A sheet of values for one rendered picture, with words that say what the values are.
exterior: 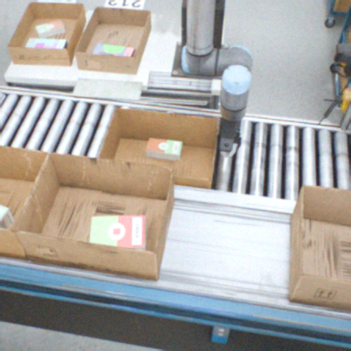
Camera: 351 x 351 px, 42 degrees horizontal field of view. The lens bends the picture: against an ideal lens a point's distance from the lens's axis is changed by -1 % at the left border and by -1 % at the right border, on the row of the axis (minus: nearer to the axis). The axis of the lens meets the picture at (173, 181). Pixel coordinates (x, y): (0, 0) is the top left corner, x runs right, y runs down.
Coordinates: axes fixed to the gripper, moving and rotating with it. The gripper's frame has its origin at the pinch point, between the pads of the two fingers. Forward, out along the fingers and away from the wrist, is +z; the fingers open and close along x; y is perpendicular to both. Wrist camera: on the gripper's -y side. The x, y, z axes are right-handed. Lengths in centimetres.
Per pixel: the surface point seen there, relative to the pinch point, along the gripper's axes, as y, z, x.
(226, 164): 0.2, 5.4, 0.0
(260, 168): 0.9, 5.4, -13.2
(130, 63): 47, -1, 48
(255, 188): -9.3, 5.4, -11.7
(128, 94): 34, 5, 46
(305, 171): 2.1, 5.9, -30.5
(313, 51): 186, 80, -54
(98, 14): 84, 0, 74
